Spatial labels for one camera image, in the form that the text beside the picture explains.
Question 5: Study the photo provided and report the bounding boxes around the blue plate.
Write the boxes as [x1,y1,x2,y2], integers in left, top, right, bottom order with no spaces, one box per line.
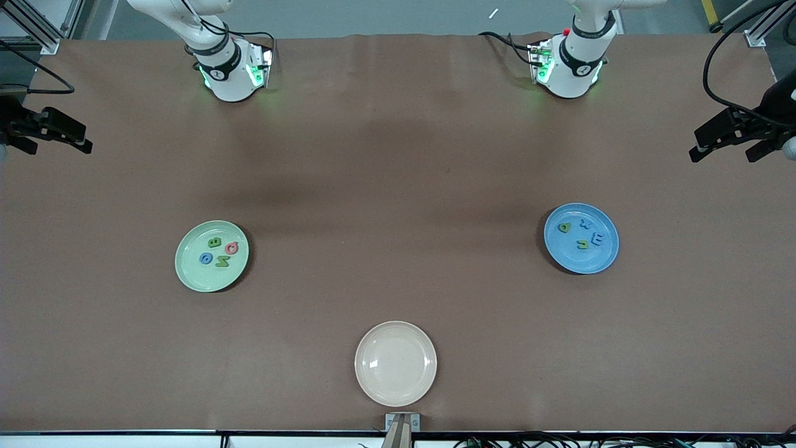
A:
[544,203,620,275]

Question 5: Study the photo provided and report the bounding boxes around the green plate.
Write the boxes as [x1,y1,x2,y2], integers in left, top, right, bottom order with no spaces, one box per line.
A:
[175,220,250,293]

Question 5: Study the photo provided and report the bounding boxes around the brown table mat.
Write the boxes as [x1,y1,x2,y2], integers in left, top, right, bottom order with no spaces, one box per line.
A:
[0,32,796,434]

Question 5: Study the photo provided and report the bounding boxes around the beige plate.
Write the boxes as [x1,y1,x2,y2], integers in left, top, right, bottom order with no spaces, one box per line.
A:
[354,320,438,408]

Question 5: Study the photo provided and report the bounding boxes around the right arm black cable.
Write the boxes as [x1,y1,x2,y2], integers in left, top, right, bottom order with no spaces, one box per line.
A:
[0,39,76,95]

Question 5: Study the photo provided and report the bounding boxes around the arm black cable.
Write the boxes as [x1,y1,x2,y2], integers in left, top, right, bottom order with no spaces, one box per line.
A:
[702,0,796,128]
[0,39,76,95]

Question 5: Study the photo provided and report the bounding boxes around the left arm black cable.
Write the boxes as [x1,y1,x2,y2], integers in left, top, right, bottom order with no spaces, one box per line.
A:
[702,0,796,128]

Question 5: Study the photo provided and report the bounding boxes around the aluminium frame profile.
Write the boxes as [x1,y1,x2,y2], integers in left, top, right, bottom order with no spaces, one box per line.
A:
[60,0,86,39]
[743,0,796,48]
[0,0,63,55]

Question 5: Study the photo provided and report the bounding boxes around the black base power cable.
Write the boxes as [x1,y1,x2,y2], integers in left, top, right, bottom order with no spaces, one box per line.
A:
[179,0,276,70]
[478,30,539,67]

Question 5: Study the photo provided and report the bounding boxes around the tangled black floor cables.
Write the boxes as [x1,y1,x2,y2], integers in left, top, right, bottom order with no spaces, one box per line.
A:
[453,428,796,448]

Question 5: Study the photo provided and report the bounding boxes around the grey metal bracket plate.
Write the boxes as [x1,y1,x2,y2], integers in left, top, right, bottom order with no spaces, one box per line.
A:
[385,413,421,433]

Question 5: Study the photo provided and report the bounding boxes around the aluminium camera post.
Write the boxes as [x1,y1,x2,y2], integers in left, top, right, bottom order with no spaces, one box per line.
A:
[381,416,415,448]

